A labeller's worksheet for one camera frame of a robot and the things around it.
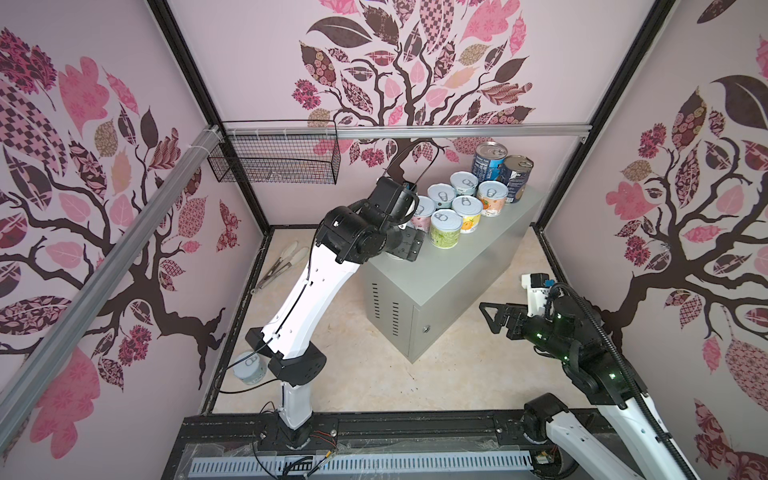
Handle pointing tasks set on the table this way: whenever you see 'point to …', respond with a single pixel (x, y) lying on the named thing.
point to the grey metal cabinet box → (411, 304)
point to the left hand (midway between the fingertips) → (398, 238)
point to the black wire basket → (279, 159)
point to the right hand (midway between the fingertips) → (494, 303)
